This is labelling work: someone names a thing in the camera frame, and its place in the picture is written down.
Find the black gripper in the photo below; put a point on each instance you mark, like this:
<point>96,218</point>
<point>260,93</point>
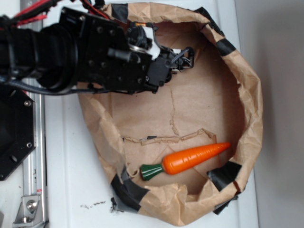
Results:
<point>124,61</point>

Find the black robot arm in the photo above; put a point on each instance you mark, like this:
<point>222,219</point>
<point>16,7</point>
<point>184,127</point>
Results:
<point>42,62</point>

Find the brown paper bag tray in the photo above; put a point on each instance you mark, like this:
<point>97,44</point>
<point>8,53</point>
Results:
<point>218,100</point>

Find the orange toy carrot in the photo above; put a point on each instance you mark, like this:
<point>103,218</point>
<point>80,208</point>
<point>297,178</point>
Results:
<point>177,162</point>

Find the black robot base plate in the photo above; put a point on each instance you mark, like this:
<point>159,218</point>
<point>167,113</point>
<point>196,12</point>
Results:
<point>17,130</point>

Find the aluminium extrusion rail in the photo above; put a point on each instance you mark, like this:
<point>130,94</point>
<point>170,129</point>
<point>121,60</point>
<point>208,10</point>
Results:
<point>33,168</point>

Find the metal corner bracket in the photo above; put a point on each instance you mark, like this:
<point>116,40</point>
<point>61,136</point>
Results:
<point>30,212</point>

